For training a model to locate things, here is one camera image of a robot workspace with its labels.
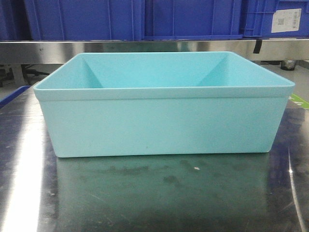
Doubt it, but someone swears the blue crate right with label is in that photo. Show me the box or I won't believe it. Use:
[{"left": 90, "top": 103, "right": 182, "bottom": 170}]
[{"left": 239, "top": 0, "right": 309, "bottom": 38}]

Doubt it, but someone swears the light blue plastic bin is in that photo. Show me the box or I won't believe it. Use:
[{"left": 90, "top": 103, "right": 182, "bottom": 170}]
[{"left": 33, "top": 52, "right": 295, "bottom": 158}]

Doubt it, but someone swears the stainless steel shelf rail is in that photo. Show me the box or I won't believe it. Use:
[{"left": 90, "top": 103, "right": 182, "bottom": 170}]
[{"left": 0, "top": 38, "right": 309, "bottom": 64}]

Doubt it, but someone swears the white paper label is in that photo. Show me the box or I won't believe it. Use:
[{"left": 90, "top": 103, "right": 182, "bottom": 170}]
[{"left": 271, "top": 8, "right": 302, "bottom": 33}]

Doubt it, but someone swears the black tape strip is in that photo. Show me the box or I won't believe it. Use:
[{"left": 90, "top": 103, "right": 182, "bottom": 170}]
[{"left": 253, "top": 39, "right": 263, "bottom": 54}]

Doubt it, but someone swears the blue crate middle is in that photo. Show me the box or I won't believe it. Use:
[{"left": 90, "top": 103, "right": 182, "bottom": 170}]
[{"left": 144, "top": 0, "right": 242, "bottom": 40}]

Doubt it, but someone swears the blue crate left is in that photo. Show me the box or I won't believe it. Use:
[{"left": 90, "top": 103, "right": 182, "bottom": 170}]
[{"left": 0, "top": 0, "right": 145, "bottom": 41}]

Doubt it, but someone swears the black caster wheel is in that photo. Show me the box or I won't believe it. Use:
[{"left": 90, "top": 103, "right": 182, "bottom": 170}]
[{"left": 281, "top": 60, "right": 297, "bottom": 71}]

